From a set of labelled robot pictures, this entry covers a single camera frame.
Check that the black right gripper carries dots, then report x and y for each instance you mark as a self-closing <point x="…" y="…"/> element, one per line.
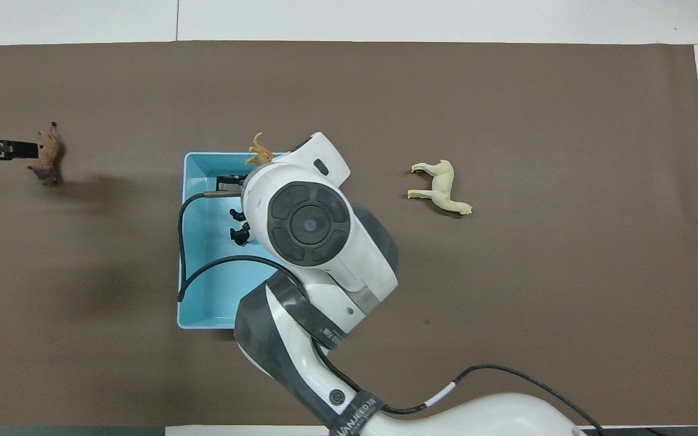
<point x="229" y="181"/>

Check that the brown lion toy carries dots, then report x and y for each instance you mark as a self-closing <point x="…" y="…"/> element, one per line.
<point x="48" y="157"/>

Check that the orange tiger toy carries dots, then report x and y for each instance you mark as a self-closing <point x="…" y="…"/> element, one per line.
<point x="259" y="154"/>

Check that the black white panda toy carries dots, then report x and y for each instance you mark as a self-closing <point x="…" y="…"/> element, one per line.
<point x="241" y="233"/>

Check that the cream horse toy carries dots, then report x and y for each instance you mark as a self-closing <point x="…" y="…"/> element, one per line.
<point x="443" y="188"/>

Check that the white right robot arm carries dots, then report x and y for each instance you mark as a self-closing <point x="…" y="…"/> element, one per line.
<point x="325" y="242"/>

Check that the light blue storage box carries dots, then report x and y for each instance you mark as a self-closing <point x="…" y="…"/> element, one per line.
<point x="209" y="290"/>

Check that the brown table mat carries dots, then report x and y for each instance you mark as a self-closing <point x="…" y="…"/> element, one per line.
<point x="506" y="303"/>

